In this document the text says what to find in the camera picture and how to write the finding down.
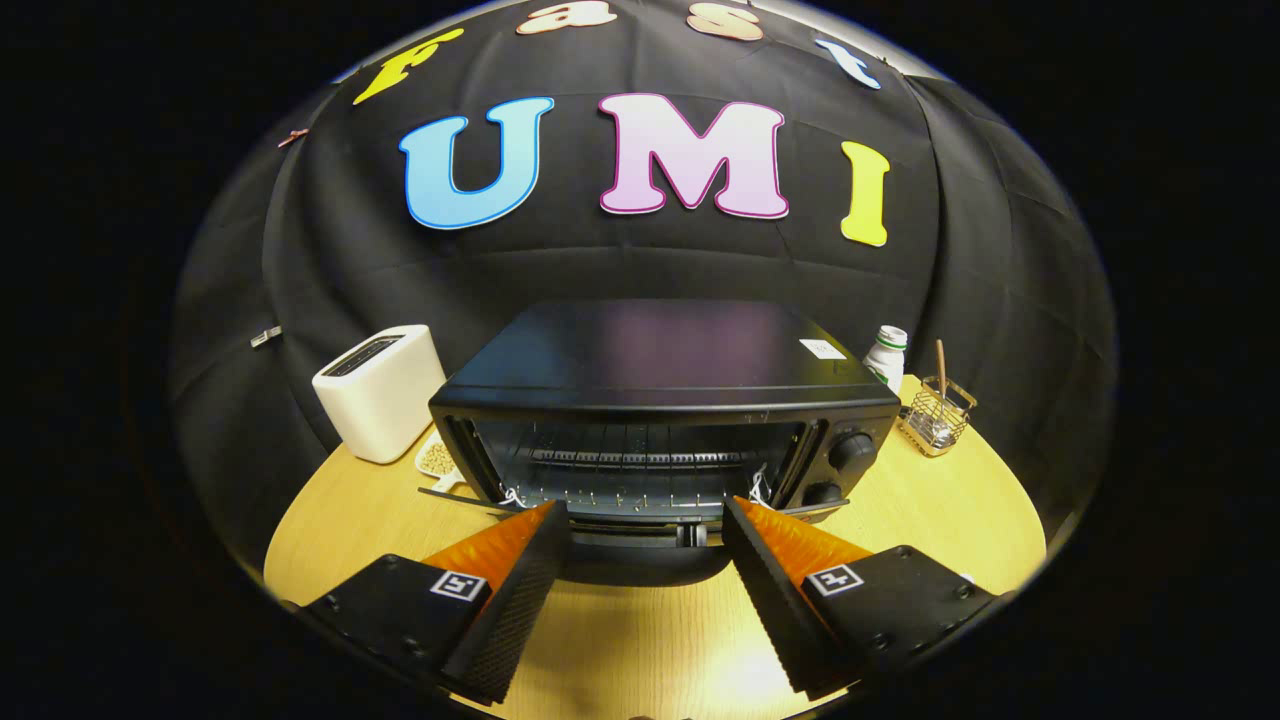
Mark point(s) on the wooden stick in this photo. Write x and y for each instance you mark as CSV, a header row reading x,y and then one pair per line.
x,y
941,365

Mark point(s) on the small white bean dish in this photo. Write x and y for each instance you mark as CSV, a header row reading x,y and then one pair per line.
x,y
438,460

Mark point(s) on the white bread toaster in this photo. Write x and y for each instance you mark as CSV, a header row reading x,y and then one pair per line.
x,y
385,400

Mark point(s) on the white green drink bottle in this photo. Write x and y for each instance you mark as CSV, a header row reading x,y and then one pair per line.
x,y
886,360

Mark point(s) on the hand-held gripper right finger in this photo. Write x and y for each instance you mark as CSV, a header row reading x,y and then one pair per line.
x,y
775,610

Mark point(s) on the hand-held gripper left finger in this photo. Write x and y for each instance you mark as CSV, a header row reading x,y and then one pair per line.
x,y
515,610

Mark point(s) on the black toaster oven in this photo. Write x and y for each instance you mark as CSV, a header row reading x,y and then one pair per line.
x,y
660,350

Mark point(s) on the red cloth clip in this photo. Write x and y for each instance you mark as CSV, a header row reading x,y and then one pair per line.
x,y
293,137

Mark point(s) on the silver cloth clip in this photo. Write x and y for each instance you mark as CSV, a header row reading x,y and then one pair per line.
x,y
265,337

